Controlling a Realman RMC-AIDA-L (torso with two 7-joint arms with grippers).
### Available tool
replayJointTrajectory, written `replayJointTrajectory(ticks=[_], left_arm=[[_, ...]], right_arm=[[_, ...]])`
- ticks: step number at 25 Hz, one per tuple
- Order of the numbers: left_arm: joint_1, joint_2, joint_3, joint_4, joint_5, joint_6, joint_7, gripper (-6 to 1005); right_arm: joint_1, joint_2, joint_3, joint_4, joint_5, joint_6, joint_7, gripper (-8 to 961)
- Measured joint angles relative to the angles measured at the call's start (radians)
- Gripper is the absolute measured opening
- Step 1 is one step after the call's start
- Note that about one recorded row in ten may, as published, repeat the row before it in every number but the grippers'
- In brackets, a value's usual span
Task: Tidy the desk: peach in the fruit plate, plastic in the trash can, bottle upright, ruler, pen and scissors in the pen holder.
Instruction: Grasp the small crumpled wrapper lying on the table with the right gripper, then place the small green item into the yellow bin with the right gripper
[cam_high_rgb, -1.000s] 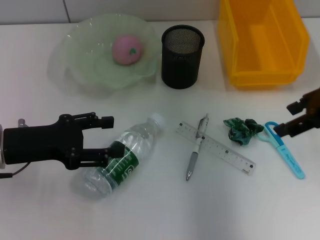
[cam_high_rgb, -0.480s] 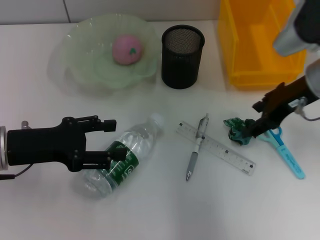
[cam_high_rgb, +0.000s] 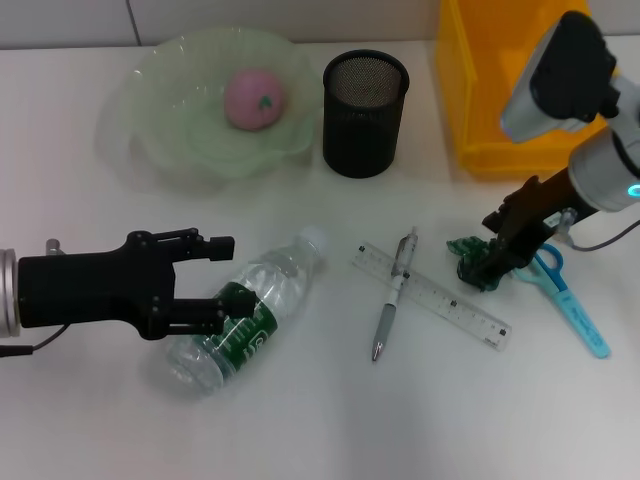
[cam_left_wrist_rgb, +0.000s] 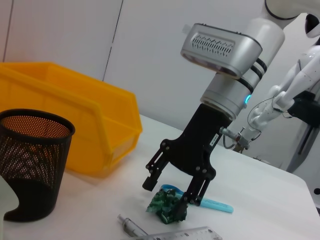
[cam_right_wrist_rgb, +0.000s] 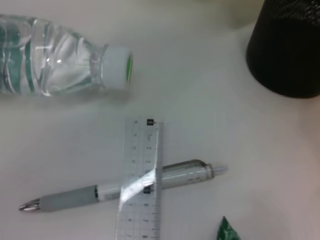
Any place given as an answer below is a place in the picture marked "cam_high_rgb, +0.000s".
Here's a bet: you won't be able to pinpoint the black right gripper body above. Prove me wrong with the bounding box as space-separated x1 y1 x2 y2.
499 171 590 237

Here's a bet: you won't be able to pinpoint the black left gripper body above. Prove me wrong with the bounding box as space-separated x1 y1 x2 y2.
17 229 176 341

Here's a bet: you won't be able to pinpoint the dark green binder clip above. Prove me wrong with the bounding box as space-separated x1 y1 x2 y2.
446 234 516 294

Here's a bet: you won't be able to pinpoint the clear bottle green label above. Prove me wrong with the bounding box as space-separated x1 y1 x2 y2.
164 224 331 401

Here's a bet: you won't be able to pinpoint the clear plastic ruler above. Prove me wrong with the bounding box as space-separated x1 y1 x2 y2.
351 240 514 354

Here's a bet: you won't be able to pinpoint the blue scissors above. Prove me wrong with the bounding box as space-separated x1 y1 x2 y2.
512 242 612 360

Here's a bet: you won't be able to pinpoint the white grey ballpoint pen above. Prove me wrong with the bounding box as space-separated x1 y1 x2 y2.
370 225 420 364

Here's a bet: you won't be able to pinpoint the pink peach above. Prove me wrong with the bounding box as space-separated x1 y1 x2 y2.
222 68 290 132

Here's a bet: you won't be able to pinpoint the black mesh pen holder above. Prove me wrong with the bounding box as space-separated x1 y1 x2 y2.
321 48 411 179

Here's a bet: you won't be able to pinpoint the green translucent fruit plate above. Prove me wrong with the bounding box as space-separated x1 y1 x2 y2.
96 27 324 194

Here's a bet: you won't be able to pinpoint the yellow plastic storage bin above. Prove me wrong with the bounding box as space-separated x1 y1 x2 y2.
433 0 621 182

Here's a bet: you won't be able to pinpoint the right arm connector cable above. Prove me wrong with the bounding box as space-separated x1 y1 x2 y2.
553 206 640 252

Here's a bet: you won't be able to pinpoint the arm connector cable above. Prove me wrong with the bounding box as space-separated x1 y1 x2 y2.
0 323 69 357
553 206 640 252

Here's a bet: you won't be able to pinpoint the left arm connector cable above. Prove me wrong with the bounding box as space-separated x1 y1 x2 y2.
0 323 69 357

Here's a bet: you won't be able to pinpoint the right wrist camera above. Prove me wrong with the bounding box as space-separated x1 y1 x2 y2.
499 9 621 144

